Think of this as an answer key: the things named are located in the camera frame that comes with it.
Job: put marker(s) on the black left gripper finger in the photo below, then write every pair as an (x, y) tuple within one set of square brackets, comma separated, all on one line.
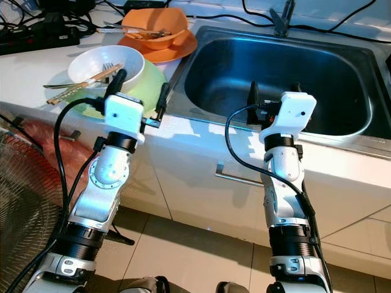
[(164, 101), (118, 84)]

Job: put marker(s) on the light green plate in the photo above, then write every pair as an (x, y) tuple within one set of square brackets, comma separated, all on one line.
[(149, 82)]

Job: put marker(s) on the stainless steel sink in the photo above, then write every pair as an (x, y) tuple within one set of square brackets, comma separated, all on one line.
[(256, 67)]

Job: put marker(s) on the orange plate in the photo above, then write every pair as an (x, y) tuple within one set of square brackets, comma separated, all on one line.
[(180, 51)]

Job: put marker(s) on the red plastic bag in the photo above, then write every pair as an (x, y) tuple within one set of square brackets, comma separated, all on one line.
[(61, 152)]

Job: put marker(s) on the silver metal utensil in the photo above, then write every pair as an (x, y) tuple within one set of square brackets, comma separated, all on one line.
[(153, 34)]

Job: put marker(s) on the dark sink faucet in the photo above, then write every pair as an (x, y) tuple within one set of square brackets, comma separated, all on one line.
[(282, 23)]

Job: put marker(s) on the orange bowl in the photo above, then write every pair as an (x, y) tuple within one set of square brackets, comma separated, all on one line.
[(156, 19)]

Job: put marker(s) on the black power adapter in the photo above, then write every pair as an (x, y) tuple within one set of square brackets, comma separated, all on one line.
[(142, 6)]

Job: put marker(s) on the black power strip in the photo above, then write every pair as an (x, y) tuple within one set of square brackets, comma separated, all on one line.
[(36, 39)]

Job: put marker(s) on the metal grille floor fan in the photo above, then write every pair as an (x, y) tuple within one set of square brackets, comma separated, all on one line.
[(30, 207)]

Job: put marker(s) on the grey robot right leg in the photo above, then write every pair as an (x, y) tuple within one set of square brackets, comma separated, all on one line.
[(233, 287)]

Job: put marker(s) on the grey robot leg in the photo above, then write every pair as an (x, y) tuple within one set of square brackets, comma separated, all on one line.
[(143, 285), (233, 287)]

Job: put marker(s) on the grey robot left leg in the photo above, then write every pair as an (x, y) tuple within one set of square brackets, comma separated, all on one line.
[(143, 285)]

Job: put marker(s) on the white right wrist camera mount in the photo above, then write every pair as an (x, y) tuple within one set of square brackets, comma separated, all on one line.
[(293, 113)]

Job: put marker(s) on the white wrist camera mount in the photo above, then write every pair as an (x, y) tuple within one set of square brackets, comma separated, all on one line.
[(293, 113), (125, 116)]

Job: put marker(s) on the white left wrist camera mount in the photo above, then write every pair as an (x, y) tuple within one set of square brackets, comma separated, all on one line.
[(125, 116)]

